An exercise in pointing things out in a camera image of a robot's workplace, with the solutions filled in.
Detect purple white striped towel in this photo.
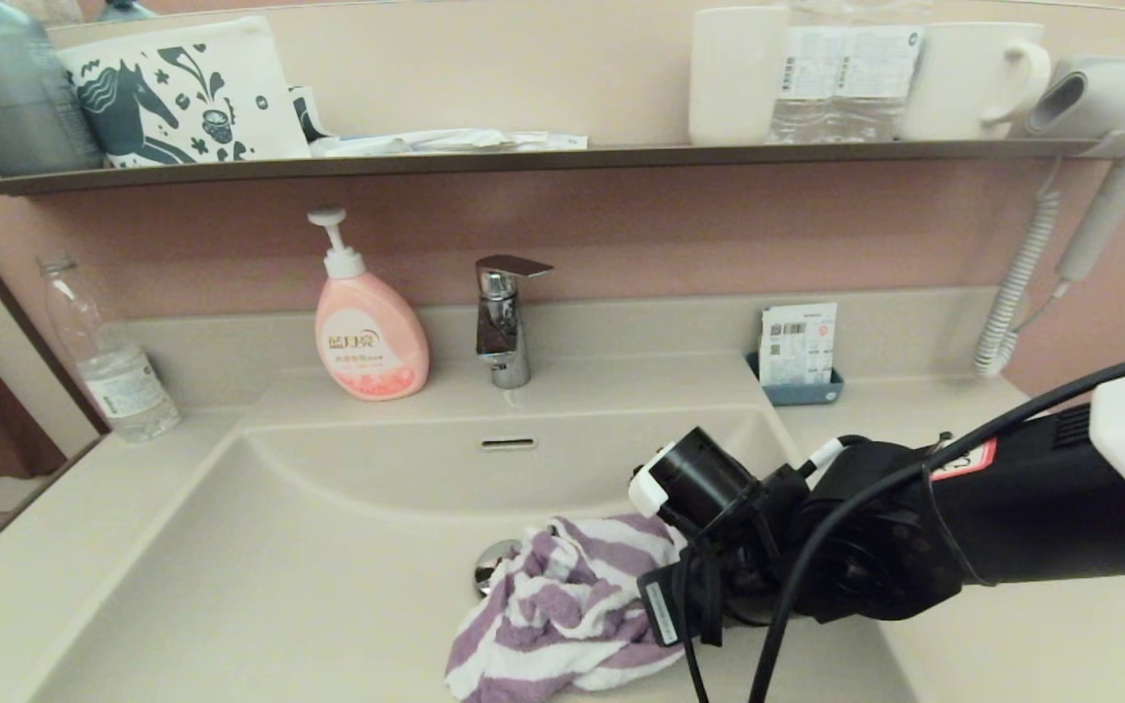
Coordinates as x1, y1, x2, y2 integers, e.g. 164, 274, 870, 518
443, 515, 692, 703

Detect chrome faucet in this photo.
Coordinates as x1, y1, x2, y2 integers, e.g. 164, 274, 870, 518
475, 255, 555, 390

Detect chrome sink drain stopper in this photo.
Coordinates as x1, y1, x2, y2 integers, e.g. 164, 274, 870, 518
473, 538, 524, 599

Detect beige sink basin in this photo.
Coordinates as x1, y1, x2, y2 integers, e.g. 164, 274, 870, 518
30, 405, 939, 703

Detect white printed paper packet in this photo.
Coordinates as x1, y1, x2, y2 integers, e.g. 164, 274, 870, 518
759, 302, 838, 387

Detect pink soap pump bottle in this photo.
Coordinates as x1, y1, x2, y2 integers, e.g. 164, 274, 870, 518
307, 206, 432, 401

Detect white tumbler cup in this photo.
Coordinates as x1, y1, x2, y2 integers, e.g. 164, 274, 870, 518
687, 6, 789, 146

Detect white wrapped toiletries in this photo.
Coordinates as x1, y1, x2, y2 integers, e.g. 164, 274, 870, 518
312, 127, 590, 158

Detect white hair dryer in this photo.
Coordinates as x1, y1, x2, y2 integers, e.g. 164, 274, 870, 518
1023, 55, 1125, 284

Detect uncapped clear plastic bottle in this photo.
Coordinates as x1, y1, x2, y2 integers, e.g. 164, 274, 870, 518
38, 255, 183, 443

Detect white horse print pouch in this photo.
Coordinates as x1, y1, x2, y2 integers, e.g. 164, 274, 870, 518
57, 16, 313, 168

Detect grey bottle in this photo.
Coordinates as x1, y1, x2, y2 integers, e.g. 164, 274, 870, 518
0, 0, 104, 179

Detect black cable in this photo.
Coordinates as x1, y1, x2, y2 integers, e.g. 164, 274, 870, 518
678, 586, 712, 703
746, 345, 1125, 703

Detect white coiled cord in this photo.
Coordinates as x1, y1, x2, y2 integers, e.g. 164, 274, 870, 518
973, 159, 1064, 379

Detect brown wall shelf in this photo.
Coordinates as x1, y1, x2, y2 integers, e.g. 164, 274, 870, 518
0, 137, 1110, 203

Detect white mug with handle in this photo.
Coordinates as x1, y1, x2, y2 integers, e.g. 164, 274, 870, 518
899, 21, 1053, 142

